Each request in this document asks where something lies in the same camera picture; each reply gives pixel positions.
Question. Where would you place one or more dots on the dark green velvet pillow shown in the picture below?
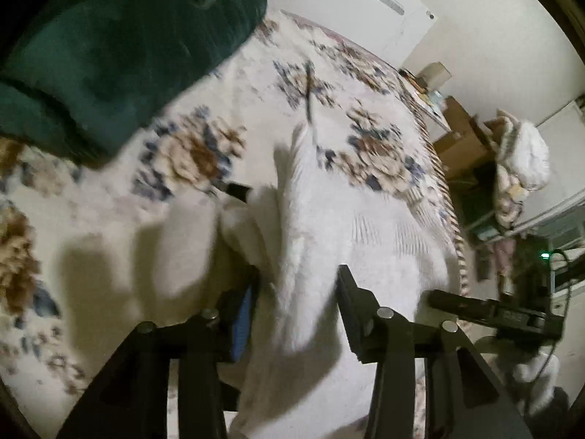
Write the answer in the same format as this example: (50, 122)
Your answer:
(80, 77)

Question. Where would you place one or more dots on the white dotted knit garment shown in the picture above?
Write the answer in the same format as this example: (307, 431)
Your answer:
(302, 380)

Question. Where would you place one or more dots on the pile of white fluffy clothes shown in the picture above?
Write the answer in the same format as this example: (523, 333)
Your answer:
(522, 165)

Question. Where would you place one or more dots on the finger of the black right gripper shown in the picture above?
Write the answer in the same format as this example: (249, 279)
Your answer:
(463, 307)

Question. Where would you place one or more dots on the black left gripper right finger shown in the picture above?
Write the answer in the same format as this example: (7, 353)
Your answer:
(463, 396)

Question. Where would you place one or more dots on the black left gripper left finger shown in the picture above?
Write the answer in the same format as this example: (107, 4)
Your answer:
(128, 397)

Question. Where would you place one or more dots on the floral fleece bed blanket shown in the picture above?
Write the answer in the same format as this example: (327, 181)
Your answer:
(87, 254)

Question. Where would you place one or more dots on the brown cardboard boxes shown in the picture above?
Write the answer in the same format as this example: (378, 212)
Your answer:
(466, 146)

